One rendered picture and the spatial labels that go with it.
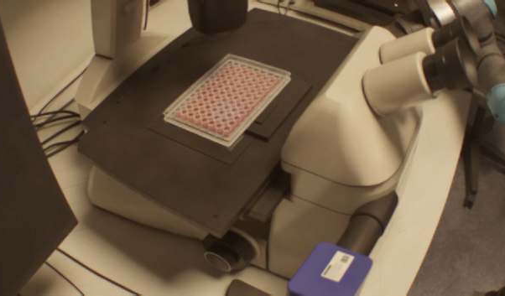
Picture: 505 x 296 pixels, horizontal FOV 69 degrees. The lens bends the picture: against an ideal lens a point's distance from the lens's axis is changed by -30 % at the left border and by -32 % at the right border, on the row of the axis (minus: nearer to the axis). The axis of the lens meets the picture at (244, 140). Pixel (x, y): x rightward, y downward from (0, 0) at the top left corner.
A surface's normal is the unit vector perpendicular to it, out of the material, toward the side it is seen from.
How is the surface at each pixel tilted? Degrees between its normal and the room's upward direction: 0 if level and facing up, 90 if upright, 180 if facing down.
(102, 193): 48
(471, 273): 0
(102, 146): 0
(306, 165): 86
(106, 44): 90
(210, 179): 0
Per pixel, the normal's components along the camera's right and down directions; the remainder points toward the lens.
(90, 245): -0.05, -0.73
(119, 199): -0.42, -0.03
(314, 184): -0.54, 0.60
